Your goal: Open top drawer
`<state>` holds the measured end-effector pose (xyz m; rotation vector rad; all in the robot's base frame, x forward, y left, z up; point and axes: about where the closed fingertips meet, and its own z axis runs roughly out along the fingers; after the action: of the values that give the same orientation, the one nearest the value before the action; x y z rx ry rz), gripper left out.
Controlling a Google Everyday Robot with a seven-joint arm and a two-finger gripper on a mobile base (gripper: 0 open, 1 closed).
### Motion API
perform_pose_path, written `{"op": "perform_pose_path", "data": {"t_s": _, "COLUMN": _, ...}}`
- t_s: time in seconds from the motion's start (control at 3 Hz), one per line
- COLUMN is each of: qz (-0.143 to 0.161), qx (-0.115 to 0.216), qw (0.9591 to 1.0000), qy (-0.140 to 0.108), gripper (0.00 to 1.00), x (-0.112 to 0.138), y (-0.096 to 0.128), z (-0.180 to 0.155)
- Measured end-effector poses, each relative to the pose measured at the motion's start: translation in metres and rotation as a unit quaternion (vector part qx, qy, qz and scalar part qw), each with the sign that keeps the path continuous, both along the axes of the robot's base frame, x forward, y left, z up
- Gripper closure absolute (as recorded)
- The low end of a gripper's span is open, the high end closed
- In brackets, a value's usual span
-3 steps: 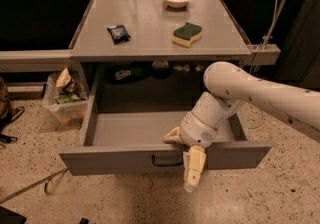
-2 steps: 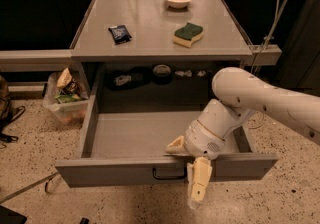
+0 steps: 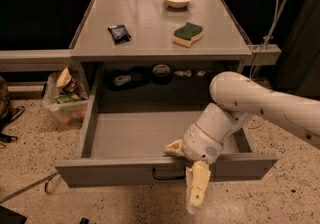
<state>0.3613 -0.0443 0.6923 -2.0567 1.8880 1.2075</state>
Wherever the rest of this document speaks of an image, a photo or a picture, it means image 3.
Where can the snack bag in bin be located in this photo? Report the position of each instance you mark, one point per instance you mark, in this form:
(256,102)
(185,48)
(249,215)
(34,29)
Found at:
(66,84)

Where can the dark blue snack packet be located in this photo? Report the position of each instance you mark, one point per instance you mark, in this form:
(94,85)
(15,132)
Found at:
(119,34)

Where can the dark bag with straps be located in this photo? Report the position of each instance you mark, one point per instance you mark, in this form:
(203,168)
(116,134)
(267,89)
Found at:
(8,114)

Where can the metal rod on floor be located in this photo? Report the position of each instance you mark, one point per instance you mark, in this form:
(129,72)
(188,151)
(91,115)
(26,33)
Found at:
(28,187)

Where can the clear plastic bin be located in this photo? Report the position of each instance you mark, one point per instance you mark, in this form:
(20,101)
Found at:
(64,112)

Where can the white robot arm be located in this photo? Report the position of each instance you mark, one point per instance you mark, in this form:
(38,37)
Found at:
(235,99)

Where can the green yellow sponge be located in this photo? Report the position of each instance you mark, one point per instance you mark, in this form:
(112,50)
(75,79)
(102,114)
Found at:
(187,35)

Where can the black object bottom left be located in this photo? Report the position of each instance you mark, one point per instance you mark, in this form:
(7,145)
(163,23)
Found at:
(8,216)

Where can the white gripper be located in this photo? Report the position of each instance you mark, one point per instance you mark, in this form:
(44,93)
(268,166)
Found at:
(201,145)

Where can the grey top drawer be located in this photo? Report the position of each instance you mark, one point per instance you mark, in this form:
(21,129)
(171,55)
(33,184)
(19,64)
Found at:
(124,132)

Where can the grey drawer cabinet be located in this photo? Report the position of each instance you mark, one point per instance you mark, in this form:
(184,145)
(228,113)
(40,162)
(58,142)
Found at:
(151,24)

